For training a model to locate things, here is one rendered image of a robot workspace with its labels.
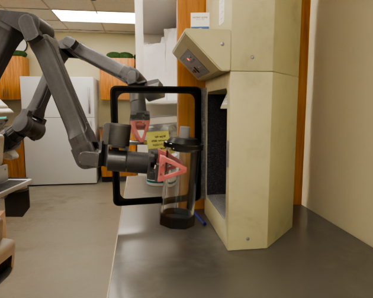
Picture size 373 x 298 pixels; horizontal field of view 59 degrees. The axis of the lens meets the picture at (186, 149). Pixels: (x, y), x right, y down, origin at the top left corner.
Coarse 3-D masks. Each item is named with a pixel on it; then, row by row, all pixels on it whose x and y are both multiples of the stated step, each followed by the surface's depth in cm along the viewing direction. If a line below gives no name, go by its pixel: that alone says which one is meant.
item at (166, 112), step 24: (120, 96) 107; (144, 96) 109; (168, 96) 110; (192, 96) 112; (120, 120) 108; (144, 120) 110; (168, 120) 111; (192, 120) 113; (144, 144) 111; (120, 192) 111; (144, 192) 113
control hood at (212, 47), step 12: (192, 36) 80; (204, 36) 80; (216, 36) 81; (228, 36) 81; (180, 48) 97; (192, 48) 86; (204, 48) 81; (216, 48) 81; (228, 48) 82; (180, 60) 110; (204, 60) 86; (216, 60) 82; (228, 60) 82; (216, 72) 87
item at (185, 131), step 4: (180, 128) 88; (184, 128) 87; (188, 128) 88; (180, 132) 88; (184, 132) 88; (188, 132) 88; (172, 136) 90; (176, 136) 91; (180, 136) 88; (184, 136) 88; (188, 136) 88; (168, 140) 88; (172, 140) 86; (176, 140) 86; (180, 140) 85; (184, 140) 85; (188, 140) 86; (192, 140) 86; (196, 140) 87; (184, 144) 85; (188, 144) 85; (192, 144) 85; (196, 144) 86
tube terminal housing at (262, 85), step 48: (240, 0) 80; (288, 0) 89; (240, 48) 82; (288, 48) 91; (240, 96) 84; (288, 96) 94; (240, 144) 85; (288, 144) 97; (240, 192) 87; (288, 192) 100; (240, 240) 88
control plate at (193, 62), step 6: (186, 54) 96; (192, 54) 90; (186, 60) 102; (192, 60) 96; (198, 60) 91; (186, 66) 109; (192, 66) 102; (204, 66) 91; (192, 72) 109; (204, 72) 96
